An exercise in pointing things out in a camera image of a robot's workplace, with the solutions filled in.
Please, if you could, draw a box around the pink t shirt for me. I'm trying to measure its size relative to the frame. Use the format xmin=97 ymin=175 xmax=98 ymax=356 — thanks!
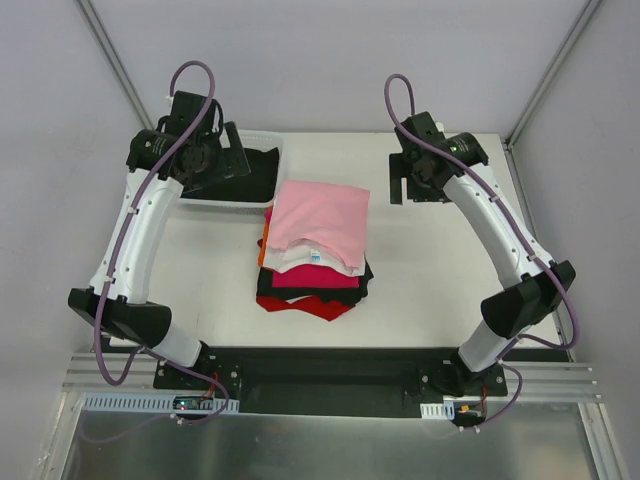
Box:
xmin=264 ymin=180 xmax=370 ymax=276

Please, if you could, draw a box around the red t shirt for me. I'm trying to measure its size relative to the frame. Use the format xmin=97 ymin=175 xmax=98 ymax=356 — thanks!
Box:
xmin=256 ymin=296 xmax=353 ymax=322

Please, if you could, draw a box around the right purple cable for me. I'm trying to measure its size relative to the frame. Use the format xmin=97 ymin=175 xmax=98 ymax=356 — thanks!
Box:
xmin=383 ymin=73 xmax=582 ymax=435

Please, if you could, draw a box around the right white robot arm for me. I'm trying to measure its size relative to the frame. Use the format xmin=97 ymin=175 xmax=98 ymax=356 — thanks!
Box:
xmin=389 ymin=112 xmax=576 ymax=397

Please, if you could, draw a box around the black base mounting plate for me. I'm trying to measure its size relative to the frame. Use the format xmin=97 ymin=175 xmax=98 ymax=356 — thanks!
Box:
xmin=152 ymin=346 xmax=509 ymax=416

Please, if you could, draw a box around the magenta t shirt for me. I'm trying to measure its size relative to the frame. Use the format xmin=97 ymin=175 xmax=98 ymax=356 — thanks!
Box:
xmin=263 ymin=205 xmax=362 ymax=290

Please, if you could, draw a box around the white t shirt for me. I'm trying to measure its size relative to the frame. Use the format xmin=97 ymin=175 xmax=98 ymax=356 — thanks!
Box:
xmin=262 ymin=240 xmax=366 ymax=277

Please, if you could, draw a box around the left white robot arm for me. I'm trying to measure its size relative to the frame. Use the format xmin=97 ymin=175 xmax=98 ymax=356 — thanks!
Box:
xmin=68 ymin=91 xmax=250 ymax=389

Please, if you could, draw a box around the left white cable duct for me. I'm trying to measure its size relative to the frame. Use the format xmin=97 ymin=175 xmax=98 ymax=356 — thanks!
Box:
xmin=84 ymin=393 xmax=239 ymax=415

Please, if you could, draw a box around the white cable duct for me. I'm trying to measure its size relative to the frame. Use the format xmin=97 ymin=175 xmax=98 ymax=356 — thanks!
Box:
xmin=420 ymin=401 xmax=455 ymax=421
xmin=84 ymin=393 xmax=239 ymax=415

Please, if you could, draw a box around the purple cable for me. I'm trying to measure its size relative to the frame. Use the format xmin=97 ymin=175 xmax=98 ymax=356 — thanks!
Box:
xmin=383 ymin=73 xmax=582 ymax=435
xmin=79 ymin=60 xmax=231 ymax=443

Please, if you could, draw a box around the aluminium frame rail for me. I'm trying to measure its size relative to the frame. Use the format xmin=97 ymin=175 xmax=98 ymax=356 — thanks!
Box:
xmin=62 ymin=352 xmax=601 ymax=402

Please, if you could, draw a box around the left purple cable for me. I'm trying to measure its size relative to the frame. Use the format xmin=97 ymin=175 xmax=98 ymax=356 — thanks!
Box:
xmin=79 ymin=60 xmax=231 ymax=443

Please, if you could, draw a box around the right white cable duct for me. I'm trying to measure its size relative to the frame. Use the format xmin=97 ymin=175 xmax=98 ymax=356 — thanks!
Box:
xmin=420 ymin=401 xmax=455 ymax=421

